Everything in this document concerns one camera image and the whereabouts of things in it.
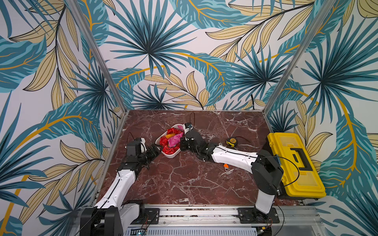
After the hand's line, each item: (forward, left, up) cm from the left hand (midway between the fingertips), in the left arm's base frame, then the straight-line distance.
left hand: (159, 151), depth 84 cm
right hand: (+7, -11, +4) cm, 14 cm away
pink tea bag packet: (+7, -8, +1) cm, 10 cm away
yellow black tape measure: (+12, -45, -8) cm, 48 cm away
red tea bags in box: (+9, -1, -4) cm, 9 cm away
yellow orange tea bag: (+15, -3, -6) cm, 16 cm away
